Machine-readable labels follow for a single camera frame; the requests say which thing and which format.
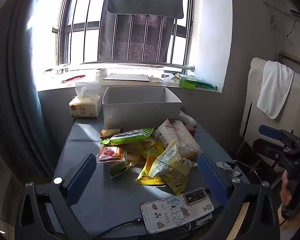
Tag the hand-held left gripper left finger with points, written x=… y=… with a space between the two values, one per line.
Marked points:
x=81 y=177

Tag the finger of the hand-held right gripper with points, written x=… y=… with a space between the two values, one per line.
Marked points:
x=271 y=131
x=267 y=152

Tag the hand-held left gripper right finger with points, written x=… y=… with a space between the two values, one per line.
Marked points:
x=211 y=177

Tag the red label snack packet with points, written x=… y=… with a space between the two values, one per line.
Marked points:
x=110 y=152

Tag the small green snack packet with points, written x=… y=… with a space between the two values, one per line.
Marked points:
x=118 y=167

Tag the yellow and white snack packet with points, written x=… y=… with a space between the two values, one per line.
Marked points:
x=172 y=165

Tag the small orange cake packet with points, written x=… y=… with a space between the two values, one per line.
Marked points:
x=110 y=132

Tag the white cardboard box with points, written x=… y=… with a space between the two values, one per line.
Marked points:
x=142 y=112

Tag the person's right hand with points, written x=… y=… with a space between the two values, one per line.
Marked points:
x=287 y=190

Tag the silver torn wrapper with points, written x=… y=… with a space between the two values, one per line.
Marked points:
x=227 y=167

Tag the white towel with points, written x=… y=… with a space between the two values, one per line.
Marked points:
x=275 y=90

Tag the phone with cartoon case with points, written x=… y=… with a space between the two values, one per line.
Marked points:
x=175 y=211

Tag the dark red object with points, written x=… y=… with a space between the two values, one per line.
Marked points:
x=191 y=129

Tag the white object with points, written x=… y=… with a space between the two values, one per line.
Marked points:
x=186 y=117

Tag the tissue pack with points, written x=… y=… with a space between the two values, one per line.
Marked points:
x=86 y=105

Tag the green plastic bag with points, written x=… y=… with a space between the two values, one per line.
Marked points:
x=206 y=83

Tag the green box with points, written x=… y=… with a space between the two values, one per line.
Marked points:
x=187 y=82

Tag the dark curtain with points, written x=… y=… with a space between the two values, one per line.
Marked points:
x=17 y=92

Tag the small white bottle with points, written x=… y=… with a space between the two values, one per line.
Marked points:
x=101 y=72

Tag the flat cardboard sheet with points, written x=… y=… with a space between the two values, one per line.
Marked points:
x=126 y=77

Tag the small metal object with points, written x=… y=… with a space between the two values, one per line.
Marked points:
x=48 y=71

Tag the grey mesh cloth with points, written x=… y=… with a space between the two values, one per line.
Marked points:
x=137 y=37

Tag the window grille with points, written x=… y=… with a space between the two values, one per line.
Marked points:
x=67 y=25

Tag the long metal rail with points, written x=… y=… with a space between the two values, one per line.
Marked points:
x=140 y=64

